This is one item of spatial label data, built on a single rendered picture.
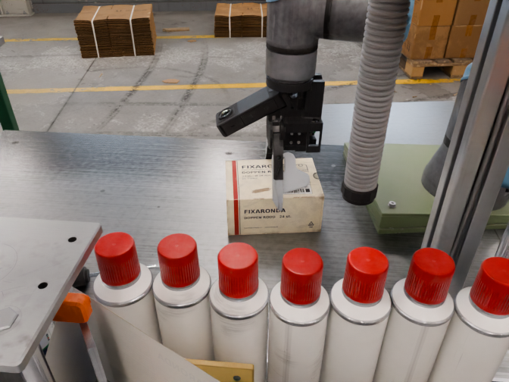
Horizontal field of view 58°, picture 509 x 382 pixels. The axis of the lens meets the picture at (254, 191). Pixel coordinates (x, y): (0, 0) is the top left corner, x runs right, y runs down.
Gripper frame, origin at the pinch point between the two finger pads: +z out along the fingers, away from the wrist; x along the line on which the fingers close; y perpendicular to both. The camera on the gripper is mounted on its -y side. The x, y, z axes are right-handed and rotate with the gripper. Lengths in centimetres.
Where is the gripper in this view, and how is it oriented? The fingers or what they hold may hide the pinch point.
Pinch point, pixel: (271, 186)
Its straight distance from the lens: 79.9
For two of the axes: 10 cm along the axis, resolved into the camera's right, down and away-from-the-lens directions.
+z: -0.1, 8.2, 5.7
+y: 10.0, -0.2, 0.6
